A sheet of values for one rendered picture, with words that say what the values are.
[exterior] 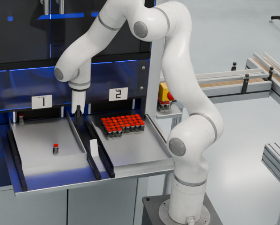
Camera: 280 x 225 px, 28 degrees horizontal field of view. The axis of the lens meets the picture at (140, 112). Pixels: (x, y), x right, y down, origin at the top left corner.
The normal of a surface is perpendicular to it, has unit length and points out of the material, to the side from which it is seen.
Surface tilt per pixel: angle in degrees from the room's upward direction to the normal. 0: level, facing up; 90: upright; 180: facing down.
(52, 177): 0
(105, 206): 90
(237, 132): 0
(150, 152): 0
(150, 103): 90
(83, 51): 52
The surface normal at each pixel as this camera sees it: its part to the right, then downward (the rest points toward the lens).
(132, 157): 0.08, -0.86
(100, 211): 0.33, 0.51
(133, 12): -0.85, -0.33
